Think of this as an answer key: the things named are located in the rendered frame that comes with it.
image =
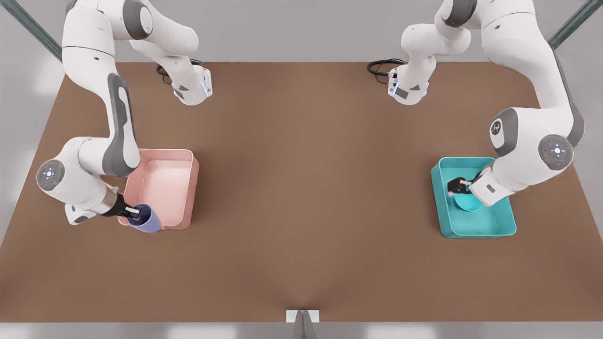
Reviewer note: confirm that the blue cup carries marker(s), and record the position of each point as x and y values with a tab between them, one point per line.
147	219

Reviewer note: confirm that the teal bowl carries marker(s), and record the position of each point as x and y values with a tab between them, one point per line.
467	202

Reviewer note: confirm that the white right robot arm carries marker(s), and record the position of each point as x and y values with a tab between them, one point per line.
123	117

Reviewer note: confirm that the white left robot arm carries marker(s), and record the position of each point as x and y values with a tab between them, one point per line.
527	56

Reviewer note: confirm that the teal box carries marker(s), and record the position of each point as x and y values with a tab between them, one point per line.
472	197

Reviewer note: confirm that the pink box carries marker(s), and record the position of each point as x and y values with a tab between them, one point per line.
165	188

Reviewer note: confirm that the silver frame post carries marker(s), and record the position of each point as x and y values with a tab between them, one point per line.
574	23
302	324
33	29

